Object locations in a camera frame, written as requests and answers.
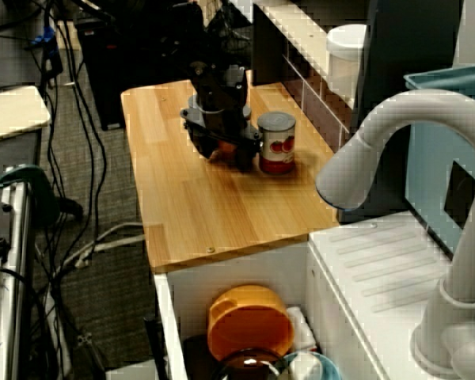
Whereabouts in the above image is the teal plastic bin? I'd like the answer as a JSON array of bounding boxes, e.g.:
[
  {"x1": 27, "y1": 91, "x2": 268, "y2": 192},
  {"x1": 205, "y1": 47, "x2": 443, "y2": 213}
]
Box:
[{"x1": 403, "y1": 64, "x2": 475, "y2": 262}]

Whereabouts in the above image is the black computer tower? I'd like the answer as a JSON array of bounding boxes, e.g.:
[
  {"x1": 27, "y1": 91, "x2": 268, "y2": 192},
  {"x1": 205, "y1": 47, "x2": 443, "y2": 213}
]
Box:
[{"x1": 74, "y1": 6, "x2": 143, "y2": 131}]

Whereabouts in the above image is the aluminium extrusion rail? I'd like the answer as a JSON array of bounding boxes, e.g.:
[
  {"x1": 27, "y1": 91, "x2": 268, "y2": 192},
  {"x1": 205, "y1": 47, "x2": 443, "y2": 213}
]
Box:
[{"x1": 0, "y1": 168, "x2": 39, "y2": 380}]

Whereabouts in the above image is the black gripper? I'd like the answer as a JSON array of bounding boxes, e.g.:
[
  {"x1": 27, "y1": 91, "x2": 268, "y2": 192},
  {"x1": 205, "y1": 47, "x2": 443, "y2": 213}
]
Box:
[{"x1": 180, "y1": 61, "x2": 263, "y2": 174}]

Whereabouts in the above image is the white cup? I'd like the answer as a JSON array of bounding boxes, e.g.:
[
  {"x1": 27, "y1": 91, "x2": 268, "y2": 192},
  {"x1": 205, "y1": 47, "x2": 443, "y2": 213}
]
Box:
[{"x1": 287, "y1": 351, "x2": 325, "y2": 380}]

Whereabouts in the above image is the glass pot lid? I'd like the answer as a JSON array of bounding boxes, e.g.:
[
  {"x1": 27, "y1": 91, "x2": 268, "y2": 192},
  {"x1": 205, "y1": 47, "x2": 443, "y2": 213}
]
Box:
[{"x1": 212, "y1": 347, "x2": 289, "y2": 380}]

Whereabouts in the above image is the white toy kitchen cabinet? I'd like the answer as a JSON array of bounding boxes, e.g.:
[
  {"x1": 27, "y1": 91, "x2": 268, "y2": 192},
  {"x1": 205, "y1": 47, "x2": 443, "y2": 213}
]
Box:
[{"x1": 152, "y1": 211, "x2": 475, "y2": 380}]

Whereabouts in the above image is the white cable bundle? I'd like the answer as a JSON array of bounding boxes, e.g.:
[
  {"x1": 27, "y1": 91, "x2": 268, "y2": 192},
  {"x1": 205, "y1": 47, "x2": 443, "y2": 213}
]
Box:
[{"x1": 53, "y1": 221, "x2": 146, "y2": 272}]

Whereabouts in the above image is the dark tiled hutch shelf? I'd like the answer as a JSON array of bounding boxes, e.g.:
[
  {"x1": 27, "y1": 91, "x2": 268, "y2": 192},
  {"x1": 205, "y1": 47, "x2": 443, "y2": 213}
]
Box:
[{"x1": 251, "y1": 0, "x2": 466, "y2": 223}]

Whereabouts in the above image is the beige board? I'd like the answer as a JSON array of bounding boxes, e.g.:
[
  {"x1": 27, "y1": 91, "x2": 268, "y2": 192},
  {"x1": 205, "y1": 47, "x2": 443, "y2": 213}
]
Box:
[{"x1": 0, "y1": 85, "x2": 52, "y2": 146}]

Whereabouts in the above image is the orange plastic bowl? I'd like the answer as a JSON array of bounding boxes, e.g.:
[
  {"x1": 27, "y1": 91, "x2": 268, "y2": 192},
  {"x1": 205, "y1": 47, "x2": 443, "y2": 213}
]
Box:
[{"x1": 207, "y1": 284, "x2": 296, "y2": 363}]

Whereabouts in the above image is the large white lidded container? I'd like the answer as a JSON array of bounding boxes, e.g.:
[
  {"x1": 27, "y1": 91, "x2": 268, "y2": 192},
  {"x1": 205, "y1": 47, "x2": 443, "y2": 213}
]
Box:
[{"x1": 325, "y1": 24, "x2": 370, "y2": 110}]

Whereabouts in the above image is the white plastic block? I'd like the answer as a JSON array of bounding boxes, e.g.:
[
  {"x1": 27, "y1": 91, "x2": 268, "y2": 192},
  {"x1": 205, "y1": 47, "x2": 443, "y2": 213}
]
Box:
[{"x1": 287, "y1": 304, "x2": 318, "y2": 353}]

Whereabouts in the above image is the light blue bowl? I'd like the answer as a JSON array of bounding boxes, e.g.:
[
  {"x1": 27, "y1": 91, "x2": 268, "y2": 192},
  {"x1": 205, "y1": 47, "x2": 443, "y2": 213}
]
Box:
[{"x1": 281, "y1": 351, "x2": 344, "y2": 380}]

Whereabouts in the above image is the grey toy faucet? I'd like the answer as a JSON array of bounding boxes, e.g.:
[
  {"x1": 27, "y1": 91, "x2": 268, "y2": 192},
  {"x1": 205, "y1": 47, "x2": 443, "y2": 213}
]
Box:
[{"x1": 315, "y1": 89, "x2": 475, "y2": 379}]

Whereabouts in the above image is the white red tomato can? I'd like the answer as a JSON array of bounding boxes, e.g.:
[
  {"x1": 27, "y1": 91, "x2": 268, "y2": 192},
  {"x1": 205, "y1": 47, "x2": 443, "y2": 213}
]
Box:
[{"x1": 256, "y1": 111, "x2": 298, "y2": 176}]

